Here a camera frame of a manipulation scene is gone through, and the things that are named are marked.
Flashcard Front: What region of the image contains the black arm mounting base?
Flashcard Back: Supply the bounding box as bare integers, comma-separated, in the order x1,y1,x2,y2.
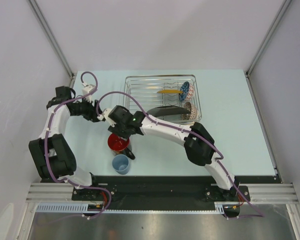
40,173,282,218

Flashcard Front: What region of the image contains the red and black mug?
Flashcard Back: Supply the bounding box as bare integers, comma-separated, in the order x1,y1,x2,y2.
107,133,136,160

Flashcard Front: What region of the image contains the light blue cup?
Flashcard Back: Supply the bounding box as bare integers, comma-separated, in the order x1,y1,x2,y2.
112,154,131,175

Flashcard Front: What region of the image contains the black floral square plate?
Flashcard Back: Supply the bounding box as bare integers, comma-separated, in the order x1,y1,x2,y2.
147,105,191,118

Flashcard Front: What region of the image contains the purple cable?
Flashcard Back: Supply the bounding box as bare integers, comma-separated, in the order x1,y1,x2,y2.
43,71,113,221
95,91,265,221

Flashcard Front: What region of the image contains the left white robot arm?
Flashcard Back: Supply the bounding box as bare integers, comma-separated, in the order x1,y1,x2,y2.
28,84,101,200

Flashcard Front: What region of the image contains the red patterned bowl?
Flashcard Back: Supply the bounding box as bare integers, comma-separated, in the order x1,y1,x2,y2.
181,101,199,121

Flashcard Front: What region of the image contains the metal wire dish rack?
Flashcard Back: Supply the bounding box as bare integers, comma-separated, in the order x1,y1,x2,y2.
124,74,202,125

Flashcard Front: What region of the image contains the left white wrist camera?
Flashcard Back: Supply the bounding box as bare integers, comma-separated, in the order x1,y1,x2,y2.
82,85,95,103

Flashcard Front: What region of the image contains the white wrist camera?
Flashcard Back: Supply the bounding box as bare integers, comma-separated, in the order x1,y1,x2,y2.
82,85,95,103
97,108,116,127

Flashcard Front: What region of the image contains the blue patterned bowl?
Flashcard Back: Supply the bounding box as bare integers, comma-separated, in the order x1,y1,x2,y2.
178,81,195,102

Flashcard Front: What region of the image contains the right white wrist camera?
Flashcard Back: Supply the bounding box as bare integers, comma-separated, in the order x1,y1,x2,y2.
97,108,116,127

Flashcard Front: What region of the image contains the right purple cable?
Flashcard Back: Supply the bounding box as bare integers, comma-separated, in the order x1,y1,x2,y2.
95,91,265,221

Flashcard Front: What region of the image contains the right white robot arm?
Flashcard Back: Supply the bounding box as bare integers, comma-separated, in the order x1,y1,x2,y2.
102,105,239,201

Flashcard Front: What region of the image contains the yellow round plate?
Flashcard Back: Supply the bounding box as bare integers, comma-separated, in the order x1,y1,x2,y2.
157,89,183,94

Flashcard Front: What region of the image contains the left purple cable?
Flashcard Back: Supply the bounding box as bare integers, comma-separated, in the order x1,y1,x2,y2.
43,71,113,221

